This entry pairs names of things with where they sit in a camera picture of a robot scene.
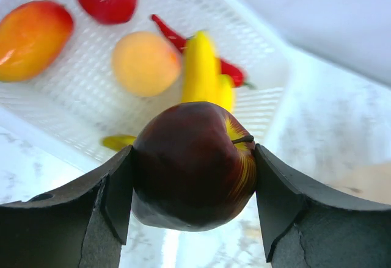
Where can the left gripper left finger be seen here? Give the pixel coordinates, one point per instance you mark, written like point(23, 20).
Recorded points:
point(83, 223)

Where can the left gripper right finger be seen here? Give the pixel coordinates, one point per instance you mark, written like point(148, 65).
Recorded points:
point(305, 223)

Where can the fake orange mango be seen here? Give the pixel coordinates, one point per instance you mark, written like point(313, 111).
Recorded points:
point(32, 37)

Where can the peach banana-print plastic bag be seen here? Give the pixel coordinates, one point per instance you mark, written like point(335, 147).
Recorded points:
point(370, 182)

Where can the fake red chili pepper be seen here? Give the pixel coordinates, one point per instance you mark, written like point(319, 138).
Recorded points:
point(238, 74)

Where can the fake orange fruit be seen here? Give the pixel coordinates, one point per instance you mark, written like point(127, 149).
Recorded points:
point(145, 64)

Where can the fake yellow banana bunch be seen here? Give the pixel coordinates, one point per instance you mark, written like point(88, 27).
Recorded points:
point(203, 80)

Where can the white plastic fruit basket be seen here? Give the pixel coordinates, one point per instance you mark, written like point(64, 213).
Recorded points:
point(68, 109)

